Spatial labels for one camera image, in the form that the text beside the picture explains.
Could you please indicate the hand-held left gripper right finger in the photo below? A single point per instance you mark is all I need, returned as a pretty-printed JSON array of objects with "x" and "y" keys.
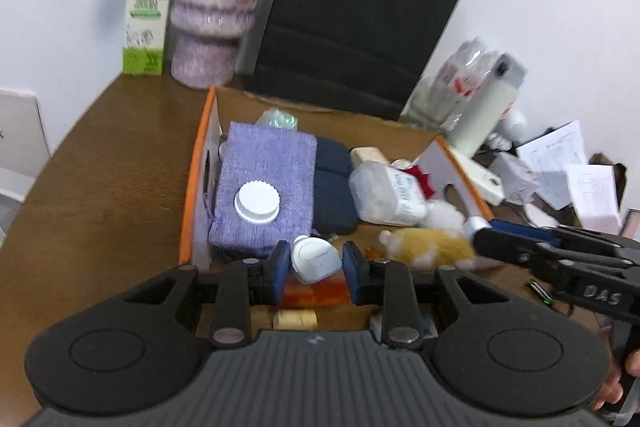
[{"x": 352, "y": 272}]

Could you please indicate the white ridged jar cap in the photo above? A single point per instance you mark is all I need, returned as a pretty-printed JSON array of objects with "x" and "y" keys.
[{"x": 257, "y": 202}]

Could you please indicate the folded white paper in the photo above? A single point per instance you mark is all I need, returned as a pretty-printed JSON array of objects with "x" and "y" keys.
[{"x": 595, "y": 192}]

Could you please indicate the white round device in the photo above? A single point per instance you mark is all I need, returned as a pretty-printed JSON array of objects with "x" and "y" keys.
[{"x": 515, "y": 124}]

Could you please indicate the white earbud case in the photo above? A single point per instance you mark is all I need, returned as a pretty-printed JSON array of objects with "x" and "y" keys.
[{"x": 315, "y": 257}]

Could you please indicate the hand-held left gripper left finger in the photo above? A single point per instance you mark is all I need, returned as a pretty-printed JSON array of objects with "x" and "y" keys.
[{"x": 281, "y": 272}]

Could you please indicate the white flat carton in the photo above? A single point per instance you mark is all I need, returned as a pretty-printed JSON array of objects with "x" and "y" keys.
[{"x": 20, "y": 132}]

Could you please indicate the white thermos bottle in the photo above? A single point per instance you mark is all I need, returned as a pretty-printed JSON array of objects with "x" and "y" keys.
[{"x": 482, "y": 117}]

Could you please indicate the navy zip pouch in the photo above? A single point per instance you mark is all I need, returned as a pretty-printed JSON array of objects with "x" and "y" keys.
[{"x": 332, "y": 192}]

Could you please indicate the wooden desktop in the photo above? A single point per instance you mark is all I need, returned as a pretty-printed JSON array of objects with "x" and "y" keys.
[{"x": 100, "y": 182}]

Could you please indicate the purple ceramic vase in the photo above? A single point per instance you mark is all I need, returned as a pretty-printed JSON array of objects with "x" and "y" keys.
[{"x": 215, "y": 17}]

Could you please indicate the beige wrapped block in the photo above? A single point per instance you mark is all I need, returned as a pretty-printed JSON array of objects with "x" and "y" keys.
[{"x": 369, "y": 155}]

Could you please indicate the red cardboard box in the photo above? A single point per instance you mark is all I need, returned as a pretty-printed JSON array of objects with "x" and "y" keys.
[{"x": 350, "y": 127}]

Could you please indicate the pale yellow small block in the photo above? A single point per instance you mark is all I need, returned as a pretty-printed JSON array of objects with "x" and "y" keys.
[{"x": 295, "y": 318}]

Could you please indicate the yellow white plush toy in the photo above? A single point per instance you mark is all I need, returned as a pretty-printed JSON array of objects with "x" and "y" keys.
[{"x": 435, "y": 244}]

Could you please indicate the clear water bottle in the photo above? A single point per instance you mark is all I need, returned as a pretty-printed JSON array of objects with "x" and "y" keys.
[{"x": 460, "y": 77}]

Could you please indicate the printed paper sheet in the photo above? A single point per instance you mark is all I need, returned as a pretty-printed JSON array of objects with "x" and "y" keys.
[{"x": 555, "y": 157}]

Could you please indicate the black paper bag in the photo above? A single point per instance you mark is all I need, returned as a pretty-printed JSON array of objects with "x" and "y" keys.
[{"x": 350, "y": 7}]

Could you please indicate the white green milk carton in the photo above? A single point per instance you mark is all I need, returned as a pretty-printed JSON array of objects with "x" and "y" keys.
[{"x": 147, "y": 7}]

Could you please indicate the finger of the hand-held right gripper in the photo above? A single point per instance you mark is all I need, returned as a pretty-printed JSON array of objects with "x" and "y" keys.
[
  {"x": 525, "y": 231},
  {"x": 505, "y": 247}
]

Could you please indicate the purple fabric pouch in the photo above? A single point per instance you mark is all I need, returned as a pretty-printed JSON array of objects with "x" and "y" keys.
[{"x": 265, "y": 157}]

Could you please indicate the white power adapter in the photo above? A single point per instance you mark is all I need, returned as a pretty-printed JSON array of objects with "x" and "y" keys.
[{"x": 485, "y": 179}]

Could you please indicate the red fabric ornament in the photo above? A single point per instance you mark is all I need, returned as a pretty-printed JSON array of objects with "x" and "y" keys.
[{"x": 424, "y": 181}]

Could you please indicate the white plastic jar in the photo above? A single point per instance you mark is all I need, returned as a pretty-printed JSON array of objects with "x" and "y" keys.
[{"x": 385, "y": 194}]

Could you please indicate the person's right hand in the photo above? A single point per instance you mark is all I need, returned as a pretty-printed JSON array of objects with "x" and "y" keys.
[{"x": 610, "y": 389}]

